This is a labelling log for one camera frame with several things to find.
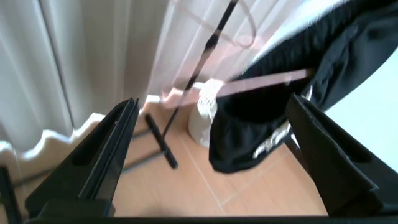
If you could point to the beige curtain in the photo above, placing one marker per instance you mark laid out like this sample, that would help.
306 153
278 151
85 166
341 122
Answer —
93 46

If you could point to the pink clothes hanger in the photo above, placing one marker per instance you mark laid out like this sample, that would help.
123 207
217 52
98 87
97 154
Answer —
248 42
264 81

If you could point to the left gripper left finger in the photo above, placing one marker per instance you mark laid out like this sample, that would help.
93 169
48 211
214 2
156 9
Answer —
93 168

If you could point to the black shorts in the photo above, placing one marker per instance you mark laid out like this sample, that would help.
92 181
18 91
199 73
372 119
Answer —
248 146

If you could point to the black clothes rack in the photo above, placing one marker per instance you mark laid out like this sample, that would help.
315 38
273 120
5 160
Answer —
211 42

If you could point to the white laundry basket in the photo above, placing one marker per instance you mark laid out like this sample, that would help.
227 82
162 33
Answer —
199 124

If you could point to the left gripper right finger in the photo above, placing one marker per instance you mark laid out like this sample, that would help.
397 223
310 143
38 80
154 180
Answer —
342 174

